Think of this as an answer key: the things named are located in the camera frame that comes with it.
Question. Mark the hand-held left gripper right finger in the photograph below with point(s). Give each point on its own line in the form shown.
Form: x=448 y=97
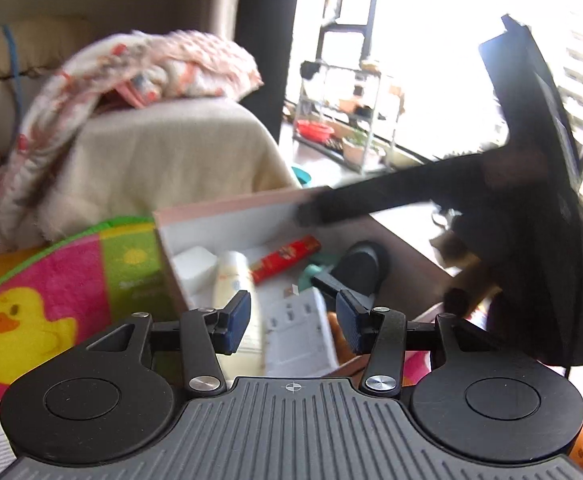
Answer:
x=350 y=322

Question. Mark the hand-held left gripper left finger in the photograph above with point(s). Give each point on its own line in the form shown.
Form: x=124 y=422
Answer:
x=236 y=320

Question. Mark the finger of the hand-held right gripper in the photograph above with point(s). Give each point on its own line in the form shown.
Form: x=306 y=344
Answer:
x=381 y=195

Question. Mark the cream white tube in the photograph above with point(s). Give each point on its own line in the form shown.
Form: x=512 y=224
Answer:
x=234 y=275

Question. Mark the black round object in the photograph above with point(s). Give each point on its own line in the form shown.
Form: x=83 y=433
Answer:
x=364 y=265

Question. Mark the teal plastic tool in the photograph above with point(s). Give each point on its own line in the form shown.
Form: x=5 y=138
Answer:
x=321 y=267

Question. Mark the small white box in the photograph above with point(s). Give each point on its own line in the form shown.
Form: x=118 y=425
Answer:
x=194 y=267

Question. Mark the red rectangular packet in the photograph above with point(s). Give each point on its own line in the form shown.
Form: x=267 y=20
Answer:
x=284 y=260

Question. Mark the pink cardboard box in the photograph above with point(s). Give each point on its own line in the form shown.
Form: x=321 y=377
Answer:
x=196 y=230

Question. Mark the potted plant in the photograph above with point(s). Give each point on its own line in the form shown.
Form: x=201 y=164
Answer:
x=361 y=150

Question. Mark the metal shelf rack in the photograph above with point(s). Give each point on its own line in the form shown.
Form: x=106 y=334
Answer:
x=377 y=125

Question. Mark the teal plastic basin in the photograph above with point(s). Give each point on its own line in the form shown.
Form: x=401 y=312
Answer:
x=302 y=176

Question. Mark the red plastic basin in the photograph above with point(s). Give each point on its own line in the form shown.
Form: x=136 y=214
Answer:
x=315 y=131

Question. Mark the black cloth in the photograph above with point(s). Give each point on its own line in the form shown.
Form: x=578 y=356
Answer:
x=310 y=70

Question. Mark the beige covered sofa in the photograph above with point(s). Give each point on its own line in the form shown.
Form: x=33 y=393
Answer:
x=171 y=160

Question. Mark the colourful cartoon play mat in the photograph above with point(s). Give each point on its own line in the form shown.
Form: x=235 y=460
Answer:
x=46 y=275

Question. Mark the pink patterned blanket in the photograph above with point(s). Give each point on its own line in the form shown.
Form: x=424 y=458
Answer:
x=171 y=65

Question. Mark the beige pillow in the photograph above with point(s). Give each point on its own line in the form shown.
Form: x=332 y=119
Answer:
x=31 y=45

